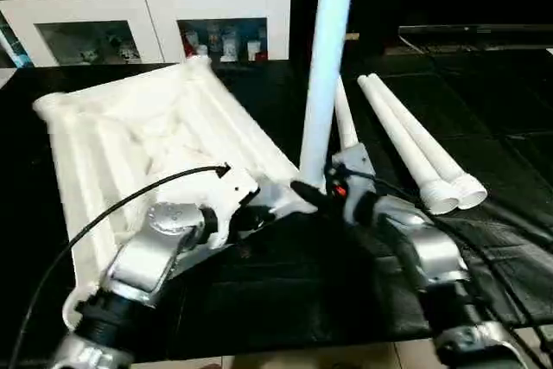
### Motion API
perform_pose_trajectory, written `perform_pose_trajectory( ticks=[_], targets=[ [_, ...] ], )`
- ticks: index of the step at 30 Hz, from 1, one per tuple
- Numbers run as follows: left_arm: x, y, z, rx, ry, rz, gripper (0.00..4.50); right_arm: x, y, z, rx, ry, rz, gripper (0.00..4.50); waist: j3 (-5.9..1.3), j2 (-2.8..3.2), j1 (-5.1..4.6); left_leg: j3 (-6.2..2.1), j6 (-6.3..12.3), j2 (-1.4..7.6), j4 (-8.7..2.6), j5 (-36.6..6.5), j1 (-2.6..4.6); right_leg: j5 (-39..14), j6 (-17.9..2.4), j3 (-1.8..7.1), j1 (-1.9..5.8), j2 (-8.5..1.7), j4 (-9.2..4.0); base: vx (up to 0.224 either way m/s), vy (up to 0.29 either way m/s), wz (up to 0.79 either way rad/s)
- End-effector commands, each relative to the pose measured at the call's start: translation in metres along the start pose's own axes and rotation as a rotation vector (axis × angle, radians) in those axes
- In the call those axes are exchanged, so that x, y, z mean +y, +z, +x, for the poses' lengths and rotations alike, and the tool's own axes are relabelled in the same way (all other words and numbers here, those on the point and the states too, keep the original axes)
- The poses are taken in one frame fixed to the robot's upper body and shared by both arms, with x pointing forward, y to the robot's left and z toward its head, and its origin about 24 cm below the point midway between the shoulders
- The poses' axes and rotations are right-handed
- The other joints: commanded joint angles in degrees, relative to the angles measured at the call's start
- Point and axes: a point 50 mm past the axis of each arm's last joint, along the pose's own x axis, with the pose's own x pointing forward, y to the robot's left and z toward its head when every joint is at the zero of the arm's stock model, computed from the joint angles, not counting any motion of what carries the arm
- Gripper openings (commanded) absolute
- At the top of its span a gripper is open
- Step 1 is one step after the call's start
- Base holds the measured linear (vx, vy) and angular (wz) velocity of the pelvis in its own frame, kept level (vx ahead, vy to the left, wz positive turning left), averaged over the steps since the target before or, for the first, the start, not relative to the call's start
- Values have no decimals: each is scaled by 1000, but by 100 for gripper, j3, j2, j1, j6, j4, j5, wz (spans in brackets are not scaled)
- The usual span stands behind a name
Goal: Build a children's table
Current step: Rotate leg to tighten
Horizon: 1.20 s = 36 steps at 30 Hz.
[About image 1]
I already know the teal plastic object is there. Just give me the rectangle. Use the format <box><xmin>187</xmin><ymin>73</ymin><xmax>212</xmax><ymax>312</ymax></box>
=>
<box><xmin>0</xmin><ymin>15</ymin><xmax>32</xmax><ymax>67</ymax></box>

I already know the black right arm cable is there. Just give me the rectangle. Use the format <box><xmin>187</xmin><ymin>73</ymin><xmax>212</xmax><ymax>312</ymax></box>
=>
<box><xmin>333</xmin><ymin>166</ymin><xmax>553</xmax><ymax>357</ymax></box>

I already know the dark metal rail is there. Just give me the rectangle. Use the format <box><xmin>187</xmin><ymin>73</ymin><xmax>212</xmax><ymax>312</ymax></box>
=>
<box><xmin>399</xmin><ymin>24</ymin><xmax>553</xmax><ymax>38</ymax></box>

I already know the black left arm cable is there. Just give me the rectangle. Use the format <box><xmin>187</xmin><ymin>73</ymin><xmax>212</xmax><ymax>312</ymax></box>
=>
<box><xmin>7</xmin><ymin>164</ymin><xmax>232</xmax><ymax>369</ymax></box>

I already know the black work mat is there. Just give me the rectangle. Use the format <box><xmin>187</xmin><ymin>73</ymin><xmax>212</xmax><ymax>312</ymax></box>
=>
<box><xmin>0</xmin><ymin>48</ymin><xmax>553</xmax><ymax>366</ymax></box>

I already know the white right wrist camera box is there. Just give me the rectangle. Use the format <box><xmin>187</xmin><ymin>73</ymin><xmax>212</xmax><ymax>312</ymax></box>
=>
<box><xmin>328</xmin><ymin>144</ymin><xmax>378</xmax><ymax>194</ymax></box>

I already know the white plastic table leg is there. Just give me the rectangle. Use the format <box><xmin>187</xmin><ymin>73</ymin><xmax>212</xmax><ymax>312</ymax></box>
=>
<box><xmin>333</xmin><ymin>77</ymin><xmax>360</xmax><ymax>156</ymax></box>
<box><xmin>357</xmin><ymin>74</ymin><xmax>461</xmax><ymax>216</ymax></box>
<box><xmin>299</xmin><ymin>0</ymin><xmax>359</xmax><ymax>195</ymax></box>
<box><xmin>368</xmin><ymin>73</ymin><xmax>489</xmax><ymax>211</ymax></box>

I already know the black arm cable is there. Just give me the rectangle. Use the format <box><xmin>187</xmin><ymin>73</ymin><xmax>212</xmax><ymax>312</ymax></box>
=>
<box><xmin>333</xmin><ymin>166</ymin><xmax>553</xmax><ymax>357</ymax></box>
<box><xmin>7</xmin><ymin>164</ymin><xmax>232</xmax><ymax>369</ymax></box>

